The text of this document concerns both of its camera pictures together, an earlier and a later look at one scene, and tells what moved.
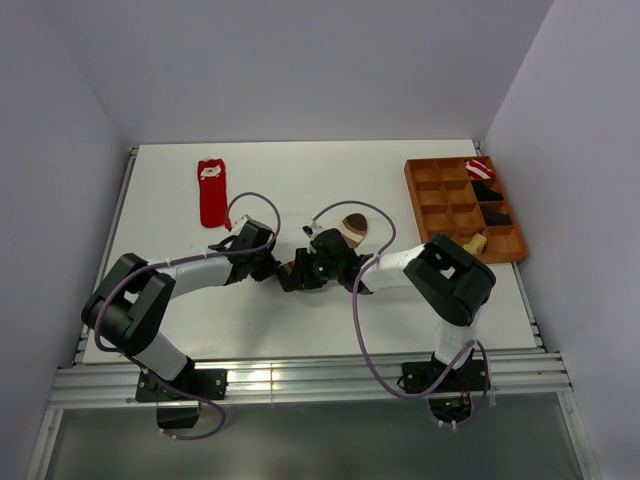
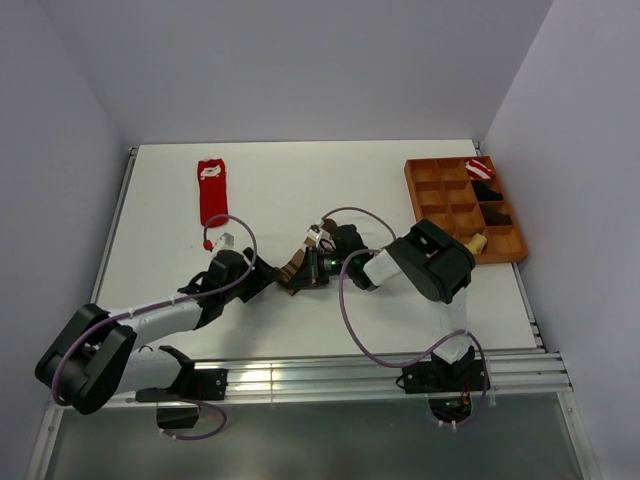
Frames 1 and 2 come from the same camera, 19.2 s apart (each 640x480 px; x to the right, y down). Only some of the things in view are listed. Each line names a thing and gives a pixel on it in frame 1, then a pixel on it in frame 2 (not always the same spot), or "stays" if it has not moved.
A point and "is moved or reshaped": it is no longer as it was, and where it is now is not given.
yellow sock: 476,245 stays
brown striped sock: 352,229 is moved or reshaped
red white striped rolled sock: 476,169 stays
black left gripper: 268,270 -> 260,276
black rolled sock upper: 483,193 stays
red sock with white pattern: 213,193 stays
